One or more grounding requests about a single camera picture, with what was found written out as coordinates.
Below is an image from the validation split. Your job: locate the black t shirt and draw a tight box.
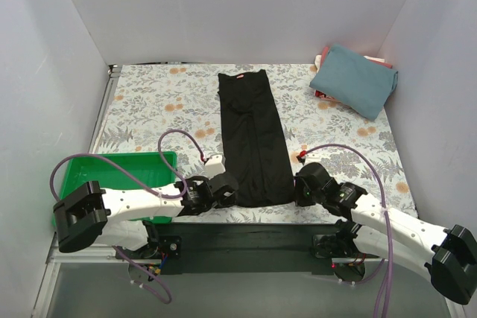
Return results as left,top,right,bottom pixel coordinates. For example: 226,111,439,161
218,69,294,208

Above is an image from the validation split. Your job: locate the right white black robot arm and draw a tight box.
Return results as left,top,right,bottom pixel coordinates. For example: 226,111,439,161
295,162,476,305

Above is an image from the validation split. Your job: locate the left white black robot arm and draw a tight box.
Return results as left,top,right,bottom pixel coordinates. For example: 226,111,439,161
53,172,239,258

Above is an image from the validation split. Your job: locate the floral patterned table mat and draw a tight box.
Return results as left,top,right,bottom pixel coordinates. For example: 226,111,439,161
94,64,417,216

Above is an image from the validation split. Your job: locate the folded red t shirt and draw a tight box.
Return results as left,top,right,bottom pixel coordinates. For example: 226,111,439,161
314,45,394,102

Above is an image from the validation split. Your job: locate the folded teal t shirt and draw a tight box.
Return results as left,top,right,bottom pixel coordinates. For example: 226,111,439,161
309,44,398,121

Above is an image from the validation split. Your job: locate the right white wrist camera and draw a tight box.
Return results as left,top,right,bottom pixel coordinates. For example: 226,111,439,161
297,150,320,165

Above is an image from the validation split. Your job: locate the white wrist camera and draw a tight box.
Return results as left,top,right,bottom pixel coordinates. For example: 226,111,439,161
297,150,320,165
204,154,226,179

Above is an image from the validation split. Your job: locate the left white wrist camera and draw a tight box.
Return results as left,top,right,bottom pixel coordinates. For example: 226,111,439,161
204,154,226,179

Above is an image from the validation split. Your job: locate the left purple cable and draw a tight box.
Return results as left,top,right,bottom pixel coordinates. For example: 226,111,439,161
49,130,209,304

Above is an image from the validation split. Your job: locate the purple cable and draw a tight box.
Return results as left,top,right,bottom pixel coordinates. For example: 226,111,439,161
297,143,393,318
49,130,209,304

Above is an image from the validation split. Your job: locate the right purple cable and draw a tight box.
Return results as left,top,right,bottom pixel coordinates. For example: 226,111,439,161
297,143,393,318

